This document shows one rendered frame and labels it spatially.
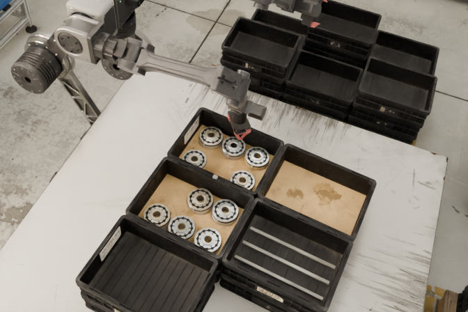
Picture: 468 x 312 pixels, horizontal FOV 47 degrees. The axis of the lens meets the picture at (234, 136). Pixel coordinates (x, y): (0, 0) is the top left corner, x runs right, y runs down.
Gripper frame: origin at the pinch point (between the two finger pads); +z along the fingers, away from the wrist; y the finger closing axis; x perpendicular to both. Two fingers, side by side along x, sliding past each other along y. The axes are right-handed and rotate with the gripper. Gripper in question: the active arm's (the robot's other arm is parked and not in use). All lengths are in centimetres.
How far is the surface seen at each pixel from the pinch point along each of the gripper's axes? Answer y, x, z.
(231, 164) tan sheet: -7.1, 4.5, 11.6
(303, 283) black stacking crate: -64, -4, 11
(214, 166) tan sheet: -5.7, 11.4, 11.5
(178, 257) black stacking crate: -41, 37, 11
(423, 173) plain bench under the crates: -28, -83, 26
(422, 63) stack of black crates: 61, -150, 60
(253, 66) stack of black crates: 74, -39, 45
